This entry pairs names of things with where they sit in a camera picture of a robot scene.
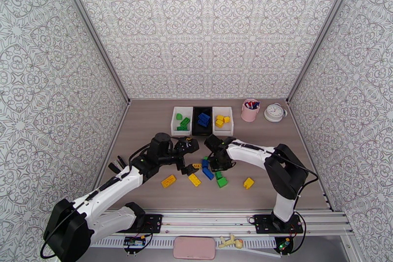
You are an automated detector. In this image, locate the white plastic bin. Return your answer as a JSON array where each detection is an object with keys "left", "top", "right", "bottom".
[
  {"left": 170, "top": 106, "right": 194, "bottom": 137},
  {"left": 212, "top": 106, "right": 234, "bottom": 136}
]

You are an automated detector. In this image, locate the black plastic bin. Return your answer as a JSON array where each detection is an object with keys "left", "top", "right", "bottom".
[{"left": 192, "top": 106, "right": 214, "bottom": 137}]

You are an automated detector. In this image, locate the pink metal bucket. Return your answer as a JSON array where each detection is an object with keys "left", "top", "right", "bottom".
[{"left": 241, "top": 99, "right": 261, "bottom": 122}]

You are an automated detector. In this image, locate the white alarm clock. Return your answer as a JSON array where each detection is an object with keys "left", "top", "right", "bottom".
[{"left": 264, "top": 103, "right": 288, "bottom": 123}]

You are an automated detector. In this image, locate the beige toy figure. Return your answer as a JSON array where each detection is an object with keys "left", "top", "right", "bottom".
[{"left": 218, "top": 233, "right": 244, "bottom": 250}]

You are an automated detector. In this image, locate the pink rectangular pad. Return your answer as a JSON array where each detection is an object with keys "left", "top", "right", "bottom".
[{"left": 172, "top": 236, "right": 217, "bottom": 261}]

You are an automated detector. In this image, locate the green circuit board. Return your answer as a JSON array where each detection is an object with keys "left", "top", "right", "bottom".
[{"left": 123, "top": 236, "right": 147, "bottom": 248}]

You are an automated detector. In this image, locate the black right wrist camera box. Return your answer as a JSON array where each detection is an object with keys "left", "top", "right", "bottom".
[{"left": 203, "top": 134, "right": 223, "bottom": 150}]

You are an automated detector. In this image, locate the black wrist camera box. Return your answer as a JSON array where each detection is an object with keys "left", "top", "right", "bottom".
[
  {"left": 203, "top": 134, "right": 223, "bottom": 150},
  {"left": 174, "top": 136, "right": 200, "bottom": 153}
]

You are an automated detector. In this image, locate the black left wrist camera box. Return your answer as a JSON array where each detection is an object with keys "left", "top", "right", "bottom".
[{"left": 174, "top": 136, "right": 200, "bottom": 153}]

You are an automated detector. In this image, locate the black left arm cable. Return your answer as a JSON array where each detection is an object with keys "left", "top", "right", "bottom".
[{"left": 128, "top": 136, "right": 185, "bottom": 168}]

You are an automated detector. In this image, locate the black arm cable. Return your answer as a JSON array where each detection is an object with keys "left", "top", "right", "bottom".
[
  {"left": 128, "top": 136, "right": 185, "bottom": 168},
  {"left": 239, "top": 144, "right": 319, "bottom": 219}
]

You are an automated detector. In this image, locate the black and white cable plug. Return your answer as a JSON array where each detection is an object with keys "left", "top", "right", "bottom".
[{"left": 108, "top": 156, "right": 127, "bottom": 174}]

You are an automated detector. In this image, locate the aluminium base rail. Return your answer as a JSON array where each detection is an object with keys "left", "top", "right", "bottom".
[{"left": 66, "top": 208, "right": 354, "bottom": 236}]

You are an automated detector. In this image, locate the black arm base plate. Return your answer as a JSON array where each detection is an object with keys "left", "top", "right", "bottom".
[
  {"left": 113, "top": 213, "right": 163, "bottom": 234},
  {"left": 254, "top": 213, "right": 305, "bottom": 235}
]

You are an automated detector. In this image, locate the white slotted cable duct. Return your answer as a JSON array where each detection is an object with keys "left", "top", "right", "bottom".
[{"left": 92, "top": 237, "right": 277, "bottom": 250}]

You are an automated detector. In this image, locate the black and red base cable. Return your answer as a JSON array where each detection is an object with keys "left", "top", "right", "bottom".
[{"left": 122, "top": 222, "right": 154, "bottom": 254}]

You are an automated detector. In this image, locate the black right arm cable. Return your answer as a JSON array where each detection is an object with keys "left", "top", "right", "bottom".
[{"left": 239, "top": 144, "right": 319, "bottom": 219}]

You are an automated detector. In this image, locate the black round mount disc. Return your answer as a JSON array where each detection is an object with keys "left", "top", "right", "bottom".
[{"left": 274, "top": 234, "right": 296, "bottom": 255}]

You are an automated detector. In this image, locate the black base cable loop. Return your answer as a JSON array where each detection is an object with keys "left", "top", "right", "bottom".
[{"left": 288, "top": 210, "right": 308, "bottom": 254}]

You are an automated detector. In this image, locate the aluminium frame post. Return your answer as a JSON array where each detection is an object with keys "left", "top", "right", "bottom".
[
  {"left": 52, "top": 0, "right": 131, "bottom": 104},
  {"left": 285, "top": 0, "right": 368, "bottom": 104}
]

